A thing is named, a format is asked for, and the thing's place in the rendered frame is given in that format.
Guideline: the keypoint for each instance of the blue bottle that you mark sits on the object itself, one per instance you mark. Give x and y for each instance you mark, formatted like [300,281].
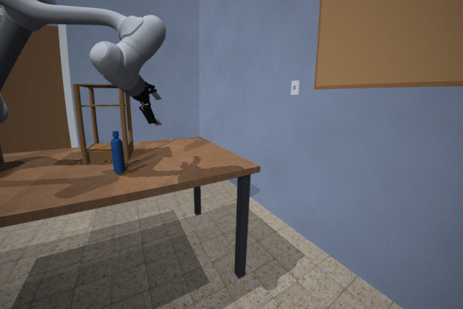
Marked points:
[117,153]

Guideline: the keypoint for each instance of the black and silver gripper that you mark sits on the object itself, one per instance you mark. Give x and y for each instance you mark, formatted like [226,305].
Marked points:
[144,99]

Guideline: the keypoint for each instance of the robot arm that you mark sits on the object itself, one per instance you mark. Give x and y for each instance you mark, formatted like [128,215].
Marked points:
[118,63]

